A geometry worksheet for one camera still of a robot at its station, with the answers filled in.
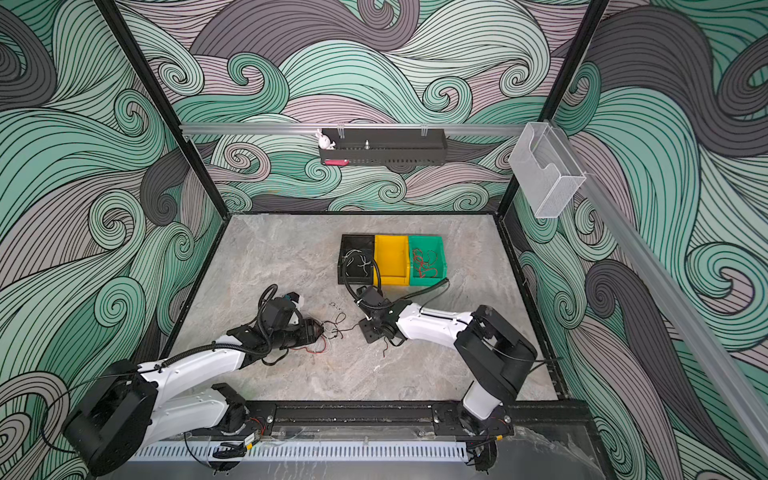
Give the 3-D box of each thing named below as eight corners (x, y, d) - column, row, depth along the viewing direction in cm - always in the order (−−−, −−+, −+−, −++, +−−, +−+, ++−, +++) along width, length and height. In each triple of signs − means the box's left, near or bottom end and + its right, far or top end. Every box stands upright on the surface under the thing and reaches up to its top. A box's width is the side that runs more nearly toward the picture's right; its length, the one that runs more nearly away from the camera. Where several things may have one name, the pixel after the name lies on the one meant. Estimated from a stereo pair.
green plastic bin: (409, 289, 100) (411, 278, 94) (406, 248, 112) (407, 235, 106) (446, 289, 100) (450, 278, 94) (438, 248, 112) (442, 235, 106)
